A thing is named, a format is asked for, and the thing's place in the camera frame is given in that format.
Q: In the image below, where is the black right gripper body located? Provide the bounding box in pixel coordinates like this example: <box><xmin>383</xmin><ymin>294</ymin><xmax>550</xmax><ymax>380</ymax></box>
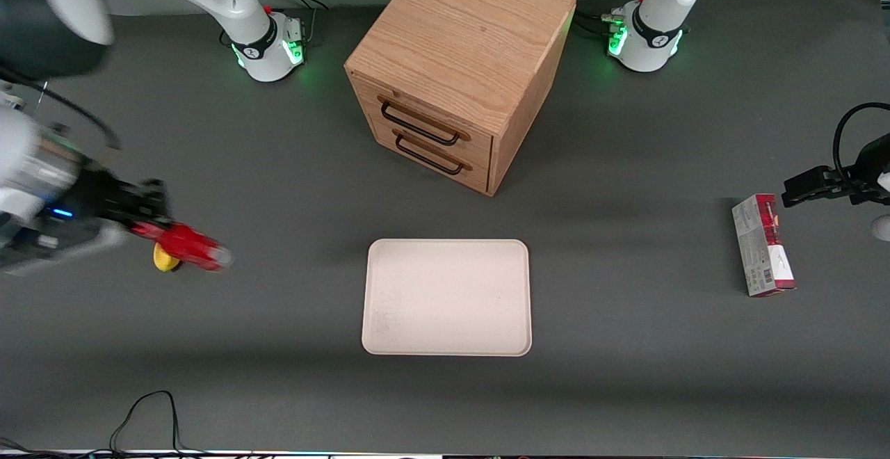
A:
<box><xmin>66</xmin><ymin>166</ymin><xmax>143</xmax><ymax>239</ymax></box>

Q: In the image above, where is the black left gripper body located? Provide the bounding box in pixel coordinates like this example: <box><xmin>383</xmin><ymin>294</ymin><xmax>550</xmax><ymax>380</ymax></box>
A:
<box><xmin>845</xmin><ymin>135</ymin><xmax>890</xmax><ymax>207</ymax></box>

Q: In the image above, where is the red coke bottle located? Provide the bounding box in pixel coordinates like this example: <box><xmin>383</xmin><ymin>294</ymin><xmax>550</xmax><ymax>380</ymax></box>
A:
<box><xmin>131</xmin><ymin>221</ymin><xmax>235</xmax><ymax>273</ymax></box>

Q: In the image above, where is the beige rectangular tray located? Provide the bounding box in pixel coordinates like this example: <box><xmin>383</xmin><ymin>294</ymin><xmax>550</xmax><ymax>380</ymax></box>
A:
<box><xmin>362</xmin><ymin>239</ymin><xmax>533</xmax><ymax>357</ymax></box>

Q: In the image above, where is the yellow lemon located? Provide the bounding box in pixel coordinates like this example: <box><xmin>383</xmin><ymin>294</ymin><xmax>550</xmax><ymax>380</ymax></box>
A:
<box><xmin>153</xmin><ymin>243</ymin><xmax>183</xmax><ymax>273</ymax></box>

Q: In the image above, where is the grey and red carton box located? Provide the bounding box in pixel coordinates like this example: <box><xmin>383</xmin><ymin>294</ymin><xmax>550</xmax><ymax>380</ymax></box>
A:
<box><xmin>731</xmin><ymin>193</ymin><xmax>797</xmax><ymax>298</ymax></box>

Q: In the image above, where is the dark grey table mat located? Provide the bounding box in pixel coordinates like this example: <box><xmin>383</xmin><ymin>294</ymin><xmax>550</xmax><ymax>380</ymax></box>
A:
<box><xmin>0</xmin><ymin>0</ymin><xmax>890</xmax><ymax>454</ymax></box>

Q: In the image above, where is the wooden two-drawer cabinet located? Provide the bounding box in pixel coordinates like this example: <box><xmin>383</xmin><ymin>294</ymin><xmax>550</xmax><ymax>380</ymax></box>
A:
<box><xmin>344</xmin><ymin>0</ymin><xmax>577</xmax><ymax>198</ymax></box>

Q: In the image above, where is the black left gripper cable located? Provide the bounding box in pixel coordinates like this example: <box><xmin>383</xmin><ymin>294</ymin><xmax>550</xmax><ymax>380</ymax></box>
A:
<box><xmin>833</xmin><ymin>102</ymin><xmax>890</xmax><ymax>183</ymax></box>

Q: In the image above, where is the black looped cable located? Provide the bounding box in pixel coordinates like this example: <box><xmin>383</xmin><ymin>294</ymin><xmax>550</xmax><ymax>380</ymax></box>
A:
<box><xmin>109</xmin><ymin>390</ymin><xmax>209</xmax><ymax>456</ymax></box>

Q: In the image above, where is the black left arm base cable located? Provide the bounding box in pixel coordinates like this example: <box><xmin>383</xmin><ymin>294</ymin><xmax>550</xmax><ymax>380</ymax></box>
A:
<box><xmin>573</xmin><ymin>0</ymin><xmax>652</xmax><ymax>40</ymax></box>

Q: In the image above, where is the black drawer handle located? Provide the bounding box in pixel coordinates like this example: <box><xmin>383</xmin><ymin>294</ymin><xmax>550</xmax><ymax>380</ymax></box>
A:
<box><xmin>380</xmin><ymin>100</ymin><xmax>462</xmax><ymax>147</ymax></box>
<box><xmin>394</xmin><ymin>134</ymin><xmax>464</xmax><ymax>176</ymax></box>

